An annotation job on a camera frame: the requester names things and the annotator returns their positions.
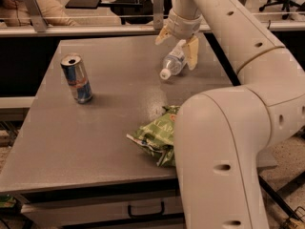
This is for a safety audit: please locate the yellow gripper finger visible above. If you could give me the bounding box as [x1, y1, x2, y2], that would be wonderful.
[182, 35, 199, 71]
[155, 26, 172, 45]

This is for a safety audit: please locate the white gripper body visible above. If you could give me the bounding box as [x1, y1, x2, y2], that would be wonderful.
[165, 10, 202, 39]

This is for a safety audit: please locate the clear plastic water bottle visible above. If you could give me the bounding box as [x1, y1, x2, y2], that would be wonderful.
[159, 40, 186, 80]

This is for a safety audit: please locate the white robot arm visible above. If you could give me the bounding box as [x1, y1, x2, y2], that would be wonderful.
[156, 0, 305, 229]

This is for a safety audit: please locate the redbull can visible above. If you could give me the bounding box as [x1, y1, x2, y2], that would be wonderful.
[60, 52, 92, 104]

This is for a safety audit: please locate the dark desk with stand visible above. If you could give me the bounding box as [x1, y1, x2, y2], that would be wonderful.
[65, 0, 172, 25]

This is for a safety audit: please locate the green jalapeno chip bag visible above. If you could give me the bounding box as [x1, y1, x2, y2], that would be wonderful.
[127, 106, 180, 167]

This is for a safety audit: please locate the black office chair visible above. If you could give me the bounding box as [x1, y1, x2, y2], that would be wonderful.
[259, 0, 305, 20]

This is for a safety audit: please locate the person in beige sweater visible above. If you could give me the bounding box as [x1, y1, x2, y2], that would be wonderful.
[0, 0, 77, 27]

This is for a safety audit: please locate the grey cabinet drawer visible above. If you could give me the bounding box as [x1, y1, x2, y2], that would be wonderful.
[21, 190, 184, 227]

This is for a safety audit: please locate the middle metal bracket post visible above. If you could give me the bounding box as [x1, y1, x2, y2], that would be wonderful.
[153, 0, 164, 30]

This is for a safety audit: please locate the left metal bracket post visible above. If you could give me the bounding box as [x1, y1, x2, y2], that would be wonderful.
[23, 0, 48, 32]

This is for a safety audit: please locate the black drawer handle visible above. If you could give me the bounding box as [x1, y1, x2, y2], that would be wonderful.
[128, 201, 165, 219]

